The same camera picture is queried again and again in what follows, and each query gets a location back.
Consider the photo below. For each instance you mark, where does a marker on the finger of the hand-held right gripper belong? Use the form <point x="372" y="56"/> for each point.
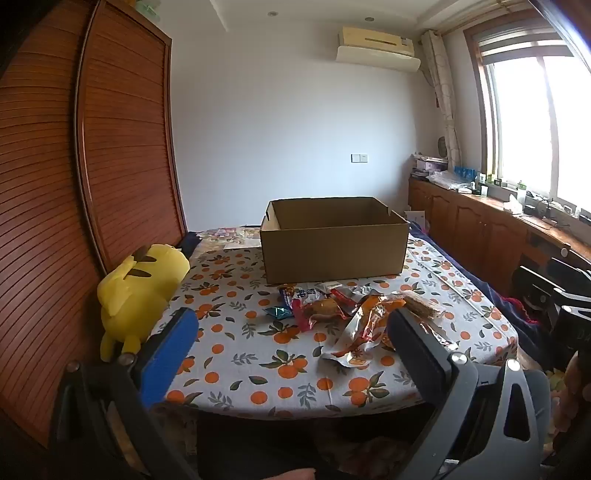
<point x="535" y="290"/>
<point x="570" y="270"/>

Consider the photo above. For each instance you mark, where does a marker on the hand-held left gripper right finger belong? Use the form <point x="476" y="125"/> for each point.
<point x="415" y="355"/>

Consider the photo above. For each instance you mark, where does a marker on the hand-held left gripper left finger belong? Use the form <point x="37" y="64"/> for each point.
<point x="168" y="355"/>

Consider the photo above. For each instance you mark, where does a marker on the silver foil wrapper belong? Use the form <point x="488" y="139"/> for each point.
<point x="438" y="339"/>

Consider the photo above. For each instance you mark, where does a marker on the orange silver snack bag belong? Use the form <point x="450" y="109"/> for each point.
<point x="364" y="330"/>

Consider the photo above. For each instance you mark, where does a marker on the orange snack packet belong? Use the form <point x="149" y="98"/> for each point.
<point x="325" y="308"/>

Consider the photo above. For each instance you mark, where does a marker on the teal snack packet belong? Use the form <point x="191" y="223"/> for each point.
<point x="278" y="313"/>

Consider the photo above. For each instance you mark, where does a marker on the brown cardboard box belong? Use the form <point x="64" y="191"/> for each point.
<point x="332" y="254"/>

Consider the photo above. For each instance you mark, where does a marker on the blue red snack packet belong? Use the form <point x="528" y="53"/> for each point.
<point x="298" y="295"/>

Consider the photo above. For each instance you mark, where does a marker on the person's right hand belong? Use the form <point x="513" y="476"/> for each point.
<point x="577" y="371"/>

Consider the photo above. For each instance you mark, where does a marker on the dark blue blanket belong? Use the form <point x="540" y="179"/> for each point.
<point x="485" y="290"/>

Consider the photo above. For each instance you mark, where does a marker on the yellow plush toy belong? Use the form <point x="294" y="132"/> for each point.
<point x="134" y="295"/>

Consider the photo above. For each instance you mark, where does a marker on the white tissue pack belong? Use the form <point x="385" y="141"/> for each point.
<point x="514" y="204"/>

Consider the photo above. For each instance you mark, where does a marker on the orange fruit print cloth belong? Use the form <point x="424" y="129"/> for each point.
<point x="258" y="360"/>

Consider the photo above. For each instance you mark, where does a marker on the wooden low cabinet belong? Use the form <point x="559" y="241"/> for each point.
<point x="466" y="226"/>

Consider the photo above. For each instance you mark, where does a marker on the dark blue pillow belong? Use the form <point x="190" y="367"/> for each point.
<point x="189" y="242"/>

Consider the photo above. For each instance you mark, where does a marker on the floral quilt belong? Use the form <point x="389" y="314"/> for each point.
<point x="231" y="235"/>

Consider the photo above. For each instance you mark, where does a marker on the white paper bag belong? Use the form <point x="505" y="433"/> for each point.
<point x="415" y="217"/>

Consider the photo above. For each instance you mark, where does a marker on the clear plastic bag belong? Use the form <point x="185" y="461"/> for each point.
<point x="445" y="178"/>

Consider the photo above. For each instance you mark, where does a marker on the wooden framed window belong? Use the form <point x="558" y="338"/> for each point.
<point x="521" y="124"/>

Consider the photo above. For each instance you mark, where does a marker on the pink storage box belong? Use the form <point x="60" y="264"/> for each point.
<point x="430" y="164"/>

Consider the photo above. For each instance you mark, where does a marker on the small round fan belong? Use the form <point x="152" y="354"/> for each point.
<point x="442" y="146"/>

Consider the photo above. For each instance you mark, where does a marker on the wooden slatted wardrobe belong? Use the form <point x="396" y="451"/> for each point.
<point x="69" y="184"/>

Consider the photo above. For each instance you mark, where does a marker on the patterned beige curtain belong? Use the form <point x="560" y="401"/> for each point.
<point x="445" y="101"/>

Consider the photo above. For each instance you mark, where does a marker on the green plastic box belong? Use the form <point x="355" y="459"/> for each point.
<point x="147" y="5"/>

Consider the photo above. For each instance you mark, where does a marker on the white wall switch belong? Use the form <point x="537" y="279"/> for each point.
<point x="359" y="158"/>

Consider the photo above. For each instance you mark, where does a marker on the wall air conditioner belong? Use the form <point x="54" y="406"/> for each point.
<point x="374" y="41"/>

